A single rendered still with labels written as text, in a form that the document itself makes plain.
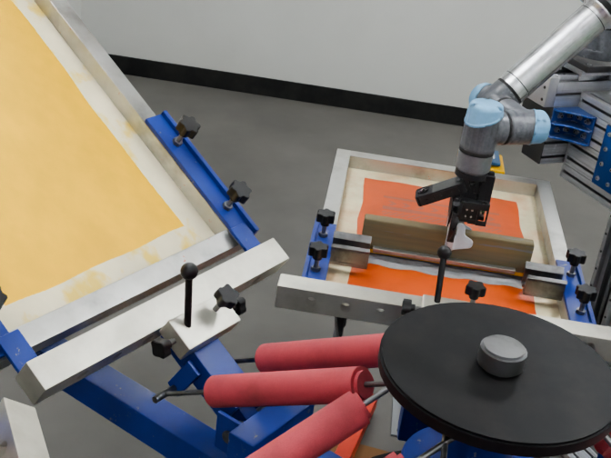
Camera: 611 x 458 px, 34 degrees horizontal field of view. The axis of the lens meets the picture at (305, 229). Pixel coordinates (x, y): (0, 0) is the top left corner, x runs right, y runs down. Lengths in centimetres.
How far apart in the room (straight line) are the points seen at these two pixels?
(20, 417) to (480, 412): 60
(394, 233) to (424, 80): 370
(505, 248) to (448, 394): 105
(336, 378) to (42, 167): 72
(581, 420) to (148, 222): 91
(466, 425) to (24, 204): 89
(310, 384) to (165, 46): 476
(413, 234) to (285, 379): 88
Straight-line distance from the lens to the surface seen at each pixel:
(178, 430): 173
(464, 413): 120
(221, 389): 150
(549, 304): 223
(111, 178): 185
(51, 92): 194
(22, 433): 136
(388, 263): 224
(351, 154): 270
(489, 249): 225
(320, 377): 137
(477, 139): 211
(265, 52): 591
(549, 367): 133
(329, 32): 583
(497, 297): 221
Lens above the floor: 202
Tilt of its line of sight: 27 degrees down
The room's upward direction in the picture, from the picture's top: 8 degrees clockwise
